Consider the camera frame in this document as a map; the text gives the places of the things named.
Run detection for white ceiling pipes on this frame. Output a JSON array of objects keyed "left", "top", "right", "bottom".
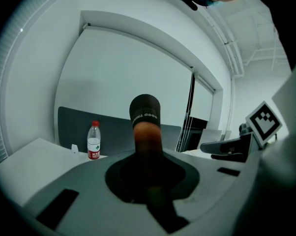
[{"left": 207, "top": 8, "right": 291, "bottom": 78}]

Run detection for clear water bottle red cap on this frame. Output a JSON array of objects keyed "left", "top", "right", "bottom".
[{"left": 87, "top": 120, "right": 101, "bottom": 161}]

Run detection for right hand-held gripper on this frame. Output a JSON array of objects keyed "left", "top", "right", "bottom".
[{"left": 200, "top": 101, "right": 283, "bottom": 164}]

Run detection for narrow white roller blind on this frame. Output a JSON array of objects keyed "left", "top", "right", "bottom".
[{"left": 191, "top": 79, "right": 214, "bottom": 121}]

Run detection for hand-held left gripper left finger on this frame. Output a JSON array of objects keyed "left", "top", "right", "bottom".
[{"left": 22, "top": 149, "right": 151, "bottom": 236}]

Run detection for white venetian blind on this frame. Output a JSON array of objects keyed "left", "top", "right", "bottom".
[{"left": 0, "top": 8, "right": 16, "bottom": 167}]

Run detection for black head camera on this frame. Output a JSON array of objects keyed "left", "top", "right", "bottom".
[{"left": 177, "top": 0, "right": 199, "bottom": 11}]

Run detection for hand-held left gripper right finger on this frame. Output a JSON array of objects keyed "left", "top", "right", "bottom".
[{"left": 160, "top": 149, "right": 258, "bottom": 236}]

